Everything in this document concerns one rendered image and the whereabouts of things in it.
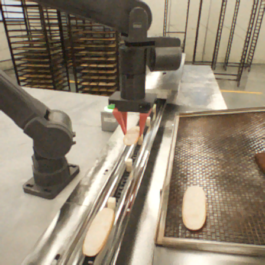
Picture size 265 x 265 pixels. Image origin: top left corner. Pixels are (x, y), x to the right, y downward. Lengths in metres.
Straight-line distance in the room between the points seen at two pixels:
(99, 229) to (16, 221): 0.19
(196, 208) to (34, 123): 0.33
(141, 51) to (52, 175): 0.33
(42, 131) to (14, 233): 0.20
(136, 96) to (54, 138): 0.19
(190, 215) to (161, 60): 0.30
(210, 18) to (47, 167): 7.17
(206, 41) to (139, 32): 7.07
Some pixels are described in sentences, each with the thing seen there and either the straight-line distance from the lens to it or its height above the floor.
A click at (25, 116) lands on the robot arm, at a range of 0.48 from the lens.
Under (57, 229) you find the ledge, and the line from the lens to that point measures 0.42.
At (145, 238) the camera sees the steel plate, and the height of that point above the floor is 0.82.
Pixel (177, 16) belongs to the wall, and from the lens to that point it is 7.48.
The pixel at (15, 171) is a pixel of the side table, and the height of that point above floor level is 0.82.
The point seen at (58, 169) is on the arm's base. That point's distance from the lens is 0.54.
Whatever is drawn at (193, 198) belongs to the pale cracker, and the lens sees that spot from 0.40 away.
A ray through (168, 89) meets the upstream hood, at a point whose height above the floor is 0.92.
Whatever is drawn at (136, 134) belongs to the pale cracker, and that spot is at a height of 0.93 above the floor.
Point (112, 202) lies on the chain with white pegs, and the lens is 0.44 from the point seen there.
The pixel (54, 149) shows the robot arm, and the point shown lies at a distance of 0.49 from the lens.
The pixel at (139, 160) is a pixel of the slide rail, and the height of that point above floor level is 0.85.
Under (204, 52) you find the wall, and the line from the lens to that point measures 7.53.
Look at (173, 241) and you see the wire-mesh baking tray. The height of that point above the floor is 0.90.
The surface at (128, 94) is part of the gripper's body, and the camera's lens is 0.48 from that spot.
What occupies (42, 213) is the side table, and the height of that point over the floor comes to 0.82.
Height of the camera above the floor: 1.17
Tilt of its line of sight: 28 degrees down
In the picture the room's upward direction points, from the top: straight up
